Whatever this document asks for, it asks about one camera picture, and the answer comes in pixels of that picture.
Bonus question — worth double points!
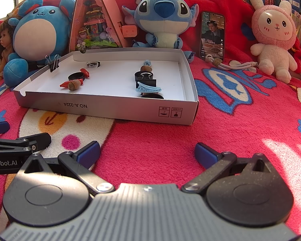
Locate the blue alien plush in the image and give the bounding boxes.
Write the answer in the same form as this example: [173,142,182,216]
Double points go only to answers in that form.
[122,0,199,63]

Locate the leaning books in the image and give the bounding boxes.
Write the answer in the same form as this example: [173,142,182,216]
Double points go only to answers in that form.
[291,12,301,43]

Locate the triangular miniature house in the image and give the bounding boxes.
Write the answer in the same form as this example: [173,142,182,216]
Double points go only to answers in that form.
[69,0,131,54]

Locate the smartphone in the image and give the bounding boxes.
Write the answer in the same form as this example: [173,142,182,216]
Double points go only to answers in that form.
[199,11,226,62]

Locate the pink bunny plush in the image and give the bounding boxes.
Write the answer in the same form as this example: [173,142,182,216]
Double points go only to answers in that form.
[249,0,298,84]

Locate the white cord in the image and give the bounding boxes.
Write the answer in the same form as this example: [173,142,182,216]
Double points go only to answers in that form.
[206,56,259,74]

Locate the black binder clip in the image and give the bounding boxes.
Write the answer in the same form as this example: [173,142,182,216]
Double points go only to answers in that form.
[45,54,60,73]
[135,72,157,88]

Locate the shallow cardboard box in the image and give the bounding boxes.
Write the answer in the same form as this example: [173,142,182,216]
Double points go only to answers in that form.
[13,48,199,126]

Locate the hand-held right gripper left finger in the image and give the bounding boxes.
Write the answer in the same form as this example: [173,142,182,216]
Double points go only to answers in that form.
[16,141,114,194]

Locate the pink cartoon-print blanket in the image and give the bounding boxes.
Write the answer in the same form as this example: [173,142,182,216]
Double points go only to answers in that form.
[0,55,301,231]

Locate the small pink box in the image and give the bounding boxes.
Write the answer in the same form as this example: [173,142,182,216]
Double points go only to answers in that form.
[122,25,137,38]

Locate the round blue mouse plush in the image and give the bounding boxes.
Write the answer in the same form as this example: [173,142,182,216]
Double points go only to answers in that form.
[4,0,77,87]

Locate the brown-haired doll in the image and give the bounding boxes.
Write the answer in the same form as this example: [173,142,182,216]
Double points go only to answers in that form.
[0,19,15,83]

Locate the light blue hair clip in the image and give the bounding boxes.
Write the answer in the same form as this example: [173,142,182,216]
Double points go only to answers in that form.
[136,82,163,96]

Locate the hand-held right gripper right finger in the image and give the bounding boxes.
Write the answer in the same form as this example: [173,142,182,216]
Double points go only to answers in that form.
[182,143,278,194]

